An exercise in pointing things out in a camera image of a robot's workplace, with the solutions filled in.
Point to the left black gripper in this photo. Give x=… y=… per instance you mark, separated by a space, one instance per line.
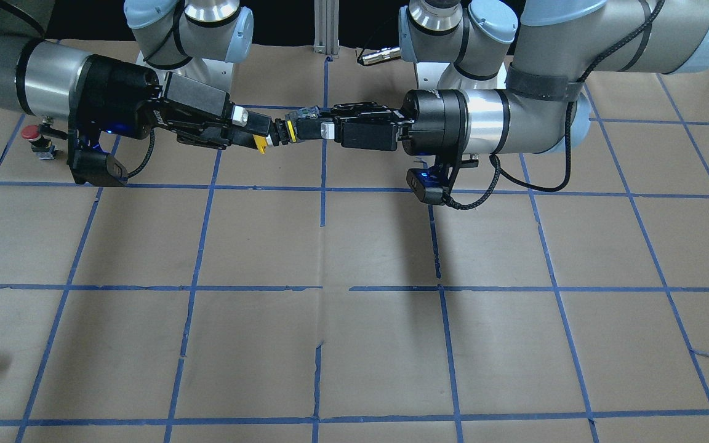
x=436 y=117

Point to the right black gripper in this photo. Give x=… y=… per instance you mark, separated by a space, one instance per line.
x=122 y=86

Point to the yellow push button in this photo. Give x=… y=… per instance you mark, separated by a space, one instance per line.
x=283 y=131

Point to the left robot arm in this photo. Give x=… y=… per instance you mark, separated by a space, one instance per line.
x=513 y=84

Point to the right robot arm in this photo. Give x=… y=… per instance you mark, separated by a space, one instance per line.
x=39 y=77

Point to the red push button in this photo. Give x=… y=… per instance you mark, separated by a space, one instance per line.
x=41 y=146

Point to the aluminium frame post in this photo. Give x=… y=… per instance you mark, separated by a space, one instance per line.
x=325 y=19

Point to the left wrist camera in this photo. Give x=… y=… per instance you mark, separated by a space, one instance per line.
x=434 y=185

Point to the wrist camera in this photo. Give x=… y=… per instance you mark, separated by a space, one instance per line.
x=434 y=185
x=89 y=164

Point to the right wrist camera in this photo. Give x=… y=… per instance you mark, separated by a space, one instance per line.
x=89 y=164

